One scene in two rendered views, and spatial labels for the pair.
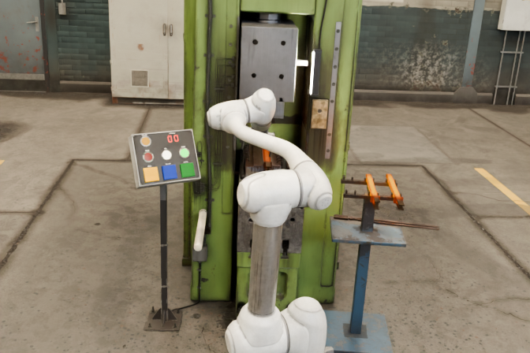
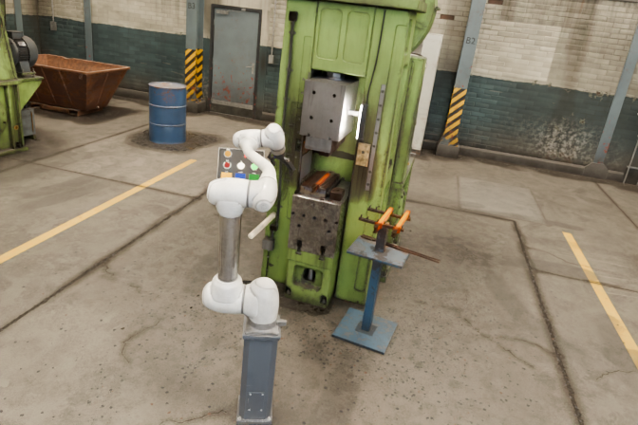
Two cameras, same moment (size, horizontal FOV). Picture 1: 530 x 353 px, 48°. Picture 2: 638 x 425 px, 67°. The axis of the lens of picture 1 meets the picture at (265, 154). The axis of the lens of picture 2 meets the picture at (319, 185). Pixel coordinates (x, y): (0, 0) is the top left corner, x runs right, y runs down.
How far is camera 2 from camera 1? 107 cm
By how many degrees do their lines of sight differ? 17
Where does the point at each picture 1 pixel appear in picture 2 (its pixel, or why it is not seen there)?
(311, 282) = (347, 285)
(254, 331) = (215, 289)
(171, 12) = not seen: hidden behind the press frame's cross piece
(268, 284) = (227, 258)
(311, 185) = (255, 193)
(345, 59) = (386, 115)
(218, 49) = (293, 95)
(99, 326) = (190, 279)
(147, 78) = not seen: hidden behind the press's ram
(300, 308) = (256, 284)
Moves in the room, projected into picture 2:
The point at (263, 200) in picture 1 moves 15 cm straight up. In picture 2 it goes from (217, 196) to (219, 166)
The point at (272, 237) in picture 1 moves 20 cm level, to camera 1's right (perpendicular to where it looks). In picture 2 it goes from (228, 225) to (266, 235)
